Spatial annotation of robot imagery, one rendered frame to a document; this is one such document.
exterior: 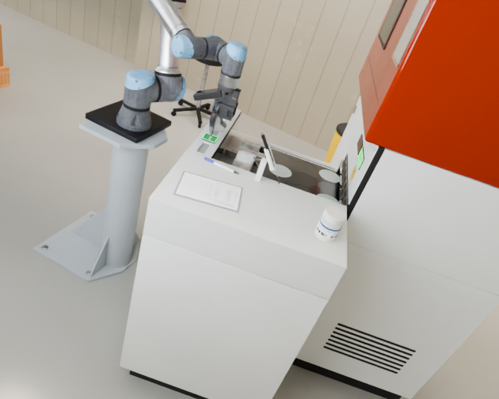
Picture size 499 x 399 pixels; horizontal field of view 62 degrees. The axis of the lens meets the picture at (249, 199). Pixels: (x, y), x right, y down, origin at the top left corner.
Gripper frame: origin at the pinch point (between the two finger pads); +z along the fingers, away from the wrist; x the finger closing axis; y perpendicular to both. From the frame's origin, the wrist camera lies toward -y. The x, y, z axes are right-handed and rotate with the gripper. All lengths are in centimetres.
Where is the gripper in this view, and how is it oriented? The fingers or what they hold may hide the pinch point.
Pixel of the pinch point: (210, 131)
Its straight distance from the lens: 165.9
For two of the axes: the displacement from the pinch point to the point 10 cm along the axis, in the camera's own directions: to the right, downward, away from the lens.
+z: -2.8, 7.9, 5.5
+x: 2.0, -5.1, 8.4
